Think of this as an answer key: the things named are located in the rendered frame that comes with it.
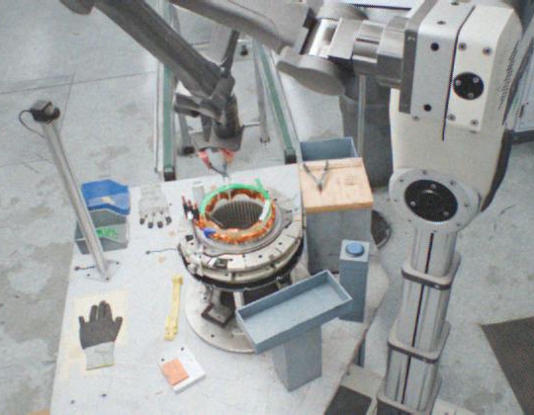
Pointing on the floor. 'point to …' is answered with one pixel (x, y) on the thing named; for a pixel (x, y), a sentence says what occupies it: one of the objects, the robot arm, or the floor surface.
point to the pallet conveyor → (164, 120)
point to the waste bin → (373, 151)
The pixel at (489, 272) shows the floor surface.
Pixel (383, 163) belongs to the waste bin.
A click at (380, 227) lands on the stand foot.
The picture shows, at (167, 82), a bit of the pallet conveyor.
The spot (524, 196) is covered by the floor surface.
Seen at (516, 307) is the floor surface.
